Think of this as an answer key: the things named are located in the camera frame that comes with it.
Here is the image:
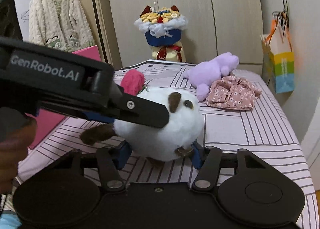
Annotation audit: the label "colourful paper gift bag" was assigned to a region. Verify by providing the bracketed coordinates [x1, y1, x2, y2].
[260, 19, 295, 93]

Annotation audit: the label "cream knitted green-trim cardigan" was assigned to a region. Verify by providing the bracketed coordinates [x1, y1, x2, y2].
[29, 0, 95, 53]

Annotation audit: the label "pink floral cloth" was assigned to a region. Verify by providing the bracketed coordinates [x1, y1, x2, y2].
[205, 76, 262, 111]

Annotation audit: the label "pink cardboard shoe box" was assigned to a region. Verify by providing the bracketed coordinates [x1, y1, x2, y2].
[26, 45, 102, 150]

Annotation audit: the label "plush flower bouquet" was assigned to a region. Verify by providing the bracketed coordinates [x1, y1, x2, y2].
[134, 5, 188, 63]

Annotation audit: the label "white brown plush toy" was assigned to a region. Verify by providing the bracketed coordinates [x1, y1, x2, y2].
[80, 86, 204, 166]

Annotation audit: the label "beige wooden wardrobe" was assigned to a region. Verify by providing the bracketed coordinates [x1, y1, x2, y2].
[96, 0, 263, 73]

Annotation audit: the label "purple plush toy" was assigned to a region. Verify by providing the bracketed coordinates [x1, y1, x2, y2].
[183, 52, 239, 102]

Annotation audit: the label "pink fuzzy plush ball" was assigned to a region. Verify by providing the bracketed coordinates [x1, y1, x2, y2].
[120, 69, 145, 96]

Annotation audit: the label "black cables on hook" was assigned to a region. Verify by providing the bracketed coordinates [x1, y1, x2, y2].
[272, 0, 291, 37]

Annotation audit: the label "striped white table cloth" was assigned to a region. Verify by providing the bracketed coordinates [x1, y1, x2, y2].
[17, 60, 319, 228]

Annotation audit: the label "black clothes rack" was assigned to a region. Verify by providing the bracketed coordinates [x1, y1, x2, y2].
[92, 0, 110, 63]

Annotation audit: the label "person's left hand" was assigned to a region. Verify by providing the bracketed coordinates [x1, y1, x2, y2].
[0, 117, 37, 194]

